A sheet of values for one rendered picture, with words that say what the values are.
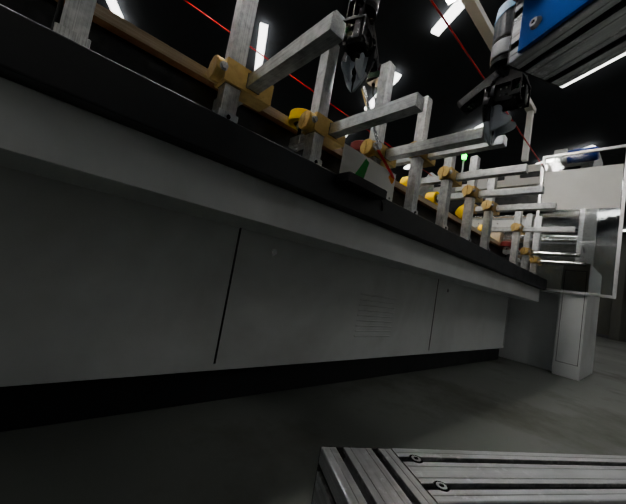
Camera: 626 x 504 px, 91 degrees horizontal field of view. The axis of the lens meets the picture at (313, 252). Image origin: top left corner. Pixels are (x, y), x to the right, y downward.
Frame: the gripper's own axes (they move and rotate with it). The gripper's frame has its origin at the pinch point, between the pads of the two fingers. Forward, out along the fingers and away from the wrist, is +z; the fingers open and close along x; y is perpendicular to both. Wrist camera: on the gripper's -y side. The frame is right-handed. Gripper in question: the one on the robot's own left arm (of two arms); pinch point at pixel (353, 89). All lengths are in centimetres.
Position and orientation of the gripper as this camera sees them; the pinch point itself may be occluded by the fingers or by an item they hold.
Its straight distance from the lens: 91.0
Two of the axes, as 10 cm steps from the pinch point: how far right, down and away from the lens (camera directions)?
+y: -4.6, -1.5, -8.7
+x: 8.7, 1.1, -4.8
